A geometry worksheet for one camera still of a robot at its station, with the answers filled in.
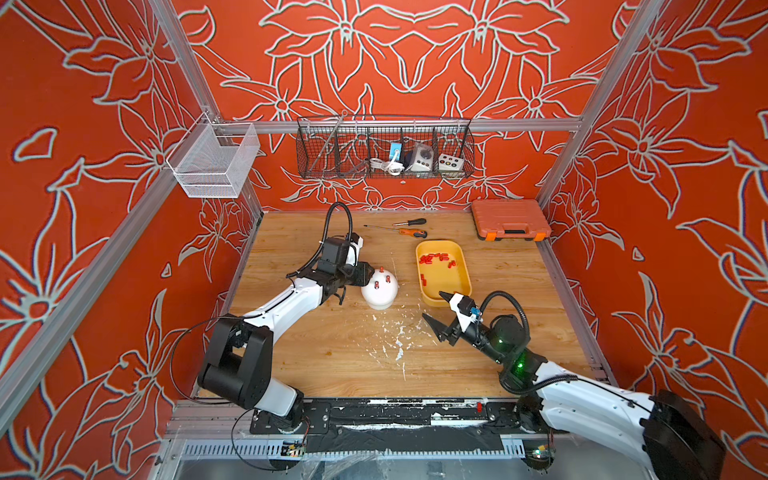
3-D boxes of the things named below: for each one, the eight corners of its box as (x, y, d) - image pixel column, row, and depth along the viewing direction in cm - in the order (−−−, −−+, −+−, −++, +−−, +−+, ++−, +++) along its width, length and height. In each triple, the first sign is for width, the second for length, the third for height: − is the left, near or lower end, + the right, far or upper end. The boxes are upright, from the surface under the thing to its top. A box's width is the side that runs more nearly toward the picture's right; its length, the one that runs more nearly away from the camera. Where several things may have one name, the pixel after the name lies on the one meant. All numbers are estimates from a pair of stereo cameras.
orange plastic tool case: (479, 243, 112) (483, 233, 108) (470, 209, 124) (473, 199, 120) (549, 242, 112) (556, 233, 107) (533, 208, 124) (539, 198, 119)
